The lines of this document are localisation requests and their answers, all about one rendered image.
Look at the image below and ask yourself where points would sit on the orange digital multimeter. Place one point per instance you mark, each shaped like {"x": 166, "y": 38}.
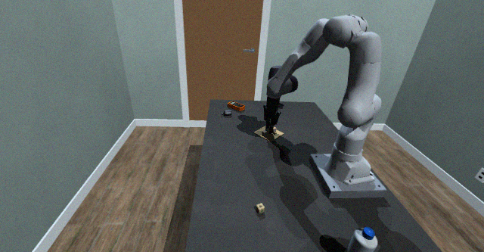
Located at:
{"x": 236, "y": 106}

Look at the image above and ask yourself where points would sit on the grey bottle with blue cap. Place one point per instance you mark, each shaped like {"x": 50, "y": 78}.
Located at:
{"x": 363, "y": 240}

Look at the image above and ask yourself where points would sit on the beige mat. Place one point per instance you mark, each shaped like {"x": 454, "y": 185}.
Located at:
{"x": 270, "y": 137}

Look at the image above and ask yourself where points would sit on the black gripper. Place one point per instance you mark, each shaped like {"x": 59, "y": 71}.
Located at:
{"x": 271, "y": 113}

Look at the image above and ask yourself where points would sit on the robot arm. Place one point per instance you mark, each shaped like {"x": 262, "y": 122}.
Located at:
{"x": 360, "y": 105}

